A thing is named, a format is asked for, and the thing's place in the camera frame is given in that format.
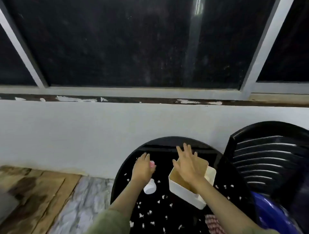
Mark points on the person's right little finger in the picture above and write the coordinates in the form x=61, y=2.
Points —
x=195, y=155

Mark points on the dark window with white frame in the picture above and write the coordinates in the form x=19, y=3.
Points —
x=132, y=43

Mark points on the person's left forearm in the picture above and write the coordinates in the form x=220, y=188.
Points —
x=125, y=195

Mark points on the scattered white paper bits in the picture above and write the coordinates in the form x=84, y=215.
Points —
x=149, y=212

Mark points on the person's right middle finger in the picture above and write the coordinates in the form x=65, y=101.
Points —
x=185, y=149

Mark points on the person's left fingers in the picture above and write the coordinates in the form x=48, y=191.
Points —
x=144, y=158

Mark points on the person's right thumb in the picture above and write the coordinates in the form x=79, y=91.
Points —
x=176, y=165

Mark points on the white rectangular plastic box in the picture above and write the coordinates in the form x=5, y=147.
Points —
x=183, y=190

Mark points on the black plastic chair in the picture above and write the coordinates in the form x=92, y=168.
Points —
x=265, y=154

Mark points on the worn wooden board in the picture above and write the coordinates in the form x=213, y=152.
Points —
x=36, y=192

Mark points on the small pink object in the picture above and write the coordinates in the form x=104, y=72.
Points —
x=152, y=164

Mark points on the person's right hand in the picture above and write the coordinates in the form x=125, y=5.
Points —
x=189, y=167

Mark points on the small white cup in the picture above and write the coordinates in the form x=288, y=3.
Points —
x=149, y=188

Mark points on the grey flat object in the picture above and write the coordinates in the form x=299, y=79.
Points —
x=6, y=207

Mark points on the red checkered cloth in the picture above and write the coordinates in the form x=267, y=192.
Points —
x=213, y=225

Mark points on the person's left hand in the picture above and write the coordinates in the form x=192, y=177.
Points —
x=141, y=170

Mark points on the brown chipped window ledge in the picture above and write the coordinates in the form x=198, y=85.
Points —
x=154, y=100

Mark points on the person's right forearm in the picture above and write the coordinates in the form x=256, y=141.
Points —
x=222, y=207

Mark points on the blue plastic stool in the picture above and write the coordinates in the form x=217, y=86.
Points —
x=272, y=214

